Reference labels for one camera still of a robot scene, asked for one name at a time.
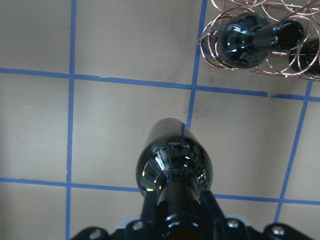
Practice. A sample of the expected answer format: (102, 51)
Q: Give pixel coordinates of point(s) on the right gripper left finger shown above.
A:
(149, 208)

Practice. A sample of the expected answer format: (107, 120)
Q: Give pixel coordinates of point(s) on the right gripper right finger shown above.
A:
(210, 209)

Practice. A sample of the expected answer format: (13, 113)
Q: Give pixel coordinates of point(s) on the near wine bottle in basket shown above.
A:
(246, 40)

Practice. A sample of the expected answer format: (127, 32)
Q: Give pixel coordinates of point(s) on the far wine bottle in basket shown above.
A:
(307, 58)

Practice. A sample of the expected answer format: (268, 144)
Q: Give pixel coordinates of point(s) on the dark wine bottle carried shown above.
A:
(175, 166)

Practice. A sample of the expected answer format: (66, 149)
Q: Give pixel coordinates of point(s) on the copper wire wine basket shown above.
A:
(307, 12)

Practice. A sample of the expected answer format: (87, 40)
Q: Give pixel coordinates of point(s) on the wine bottle in basket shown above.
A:
(246, 40)
(307, 58)

